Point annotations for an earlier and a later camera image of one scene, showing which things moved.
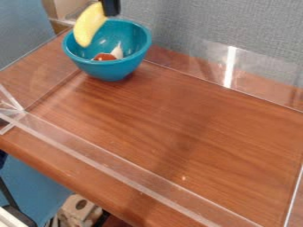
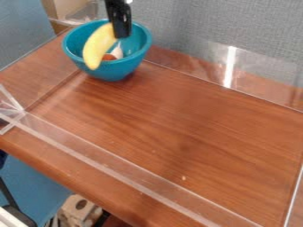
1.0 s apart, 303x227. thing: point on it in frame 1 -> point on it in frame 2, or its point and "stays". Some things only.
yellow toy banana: (88, 22) -> (100, 45)
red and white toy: (116, 55) stays
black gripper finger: (112, 7) -> (121, 17)
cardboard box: (64, 11) stays
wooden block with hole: (78, 212) stays
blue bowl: (113, 57) stays
